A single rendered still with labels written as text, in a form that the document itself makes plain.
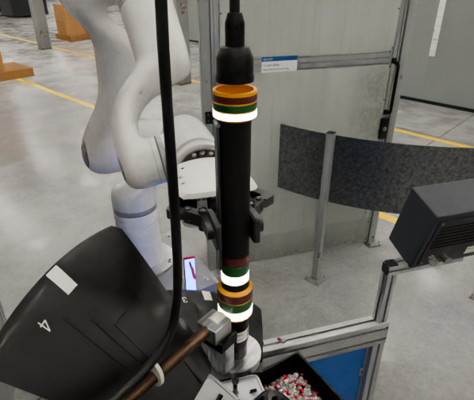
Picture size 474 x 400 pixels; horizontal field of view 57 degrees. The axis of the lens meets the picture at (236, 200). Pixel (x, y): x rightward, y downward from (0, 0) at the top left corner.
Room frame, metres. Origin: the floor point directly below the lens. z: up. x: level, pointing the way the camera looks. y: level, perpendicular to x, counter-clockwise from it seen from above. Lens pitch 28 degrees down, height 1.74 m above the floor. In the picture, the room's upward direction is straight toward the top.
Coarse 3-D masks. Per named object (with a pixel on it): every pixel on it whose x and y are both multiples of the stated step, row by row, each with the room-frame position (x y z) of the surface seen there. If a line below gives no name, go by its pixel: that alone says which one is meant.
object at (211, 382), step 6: (210, 378) 0.37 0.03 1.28; (204, 384) 0.36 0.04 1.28; (210, 384) 0.37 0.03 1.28; (216, 384) 0.37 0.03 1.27; (222, 384) 0.37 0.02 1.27; (204, 390) 0.36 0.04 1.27; (210, 390) 0.36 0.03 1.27; (216, 390) 0.36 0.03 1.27; (222, 390) 0.37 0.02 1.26; (228, 390) 0.37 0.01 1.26; (198, 396) 0.35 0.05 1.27; (204, 396) 0.35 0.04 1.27; (210, 396) 0.36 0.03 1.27; (216, 396) 0.36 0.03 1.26; (228, 396) 0.36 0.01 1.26; (234, 396) 0.37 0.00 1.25
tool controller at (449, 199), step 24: (432, 192) 0.94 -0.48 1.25; (456, 192) 0.95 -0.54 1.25; (408, 216) 0.94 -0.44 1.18; (432, 216) 0.87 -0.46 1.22; (456, 216) 0.87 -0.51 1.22; (408, 240) 0.93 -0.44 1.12; (432, 240) 0.88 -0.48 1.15; (456, 240) 0.90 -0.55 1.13; (408, 264) 0.91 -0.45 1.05; (432, 264) 0.88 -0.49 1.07
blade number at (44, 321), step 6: (42, 312) 0.34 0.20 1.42; (36, 318) 0.33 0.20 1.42; (42, 318) 0.33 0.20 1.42; (48, 318) 0.33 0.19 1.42; (36, 324) 0.32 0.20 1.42; (42, 324) 0.33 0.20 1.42; (48, 324) 0.33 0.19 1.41; (54, 324) 0.33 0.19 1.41; (36, 330) 0.32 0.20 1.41; (42, 330) 0.32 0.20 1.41; (48, 330) 0.33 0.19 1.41; (54, 330) 0.33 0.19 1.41; (48, 336) 0.32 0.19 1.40
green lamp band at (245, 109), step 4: (216, 104) 0.40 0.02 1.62; (252, 104) 0.40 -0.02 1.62; (256, 104) 0.41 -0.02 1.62; (216, 108) 0.40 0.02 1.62; (220, 108) 0.40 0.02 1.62; (224, 108) 0.40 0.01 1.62; (228, 108) 0.40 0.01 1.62; (232, 108) 0.40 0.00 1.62; (236, 108) 0.40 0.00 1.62; (240, 108) 0.40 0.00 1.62; (244, 108) 0.40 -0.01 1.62; (248, 108) 0.40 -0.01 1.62; (252, 108) 0.40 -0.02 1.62; (224, 112) 0.40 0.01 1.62; (228, 112) 0.40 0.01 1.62; (232, 112) 0.40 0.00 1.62; (236, 112) 0.40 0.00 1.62; (240, 112) 0.40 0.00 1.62; (244, 112) 0.40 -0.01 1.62
